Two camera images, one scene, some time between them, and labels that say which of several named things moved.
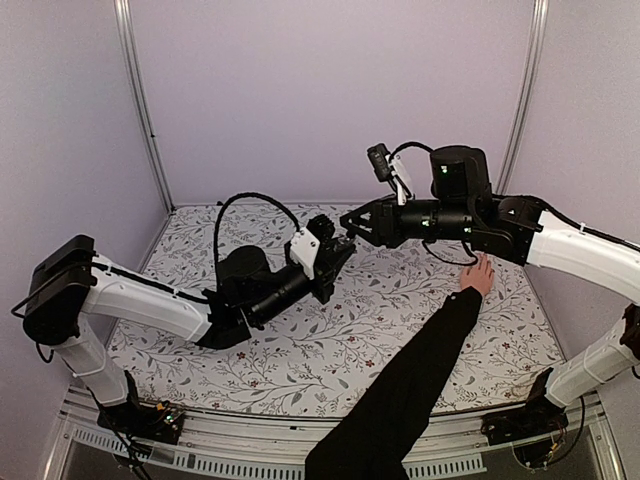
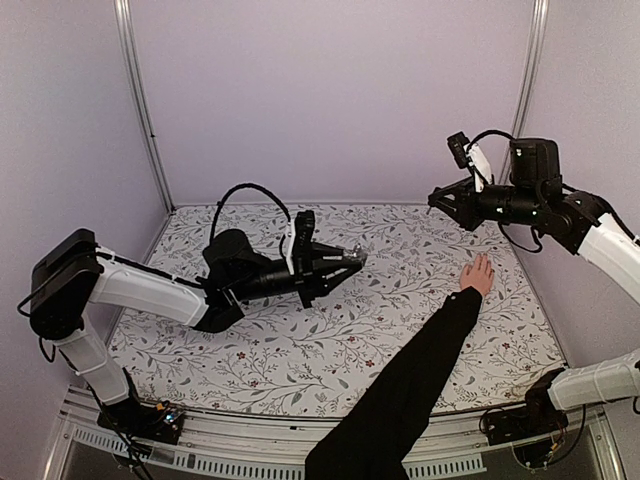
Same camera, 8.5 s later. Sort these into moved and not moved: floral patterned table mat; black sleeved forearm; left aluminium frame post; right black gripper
Moved: right black gripper
Not moved: black sleeved forearm; left aluminium frame post; floral patterned table mat
